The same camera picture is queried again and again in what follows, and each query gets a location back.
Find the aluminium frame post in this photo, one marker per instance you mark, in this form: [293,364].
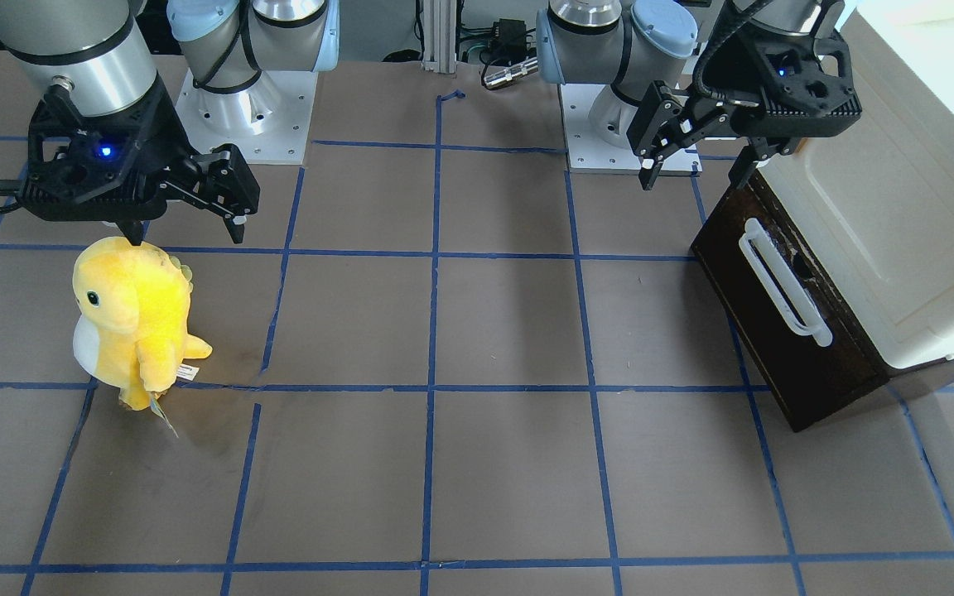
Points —
[439,28]

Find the black gripper near plush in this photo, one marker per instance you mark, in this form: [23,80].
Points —
[164,130]

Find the silver robot arm near drawer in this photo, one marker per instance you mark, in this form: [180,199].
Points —
[627,45]

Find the white drawer handle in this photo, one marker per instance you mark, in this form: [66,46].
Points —
[798,310]

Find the dark wooden drawer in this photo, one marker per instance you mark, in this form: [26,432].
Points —
[804,339]

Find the black gripper near drawer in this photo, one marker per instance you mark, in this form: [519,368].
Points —
[715,73]

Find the yellow plush dinosaur toy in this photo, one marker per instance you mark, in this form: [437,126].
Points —
[132,333]

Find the silver robot arm near plush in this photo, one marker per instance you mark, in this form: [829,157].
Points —
[244,59]

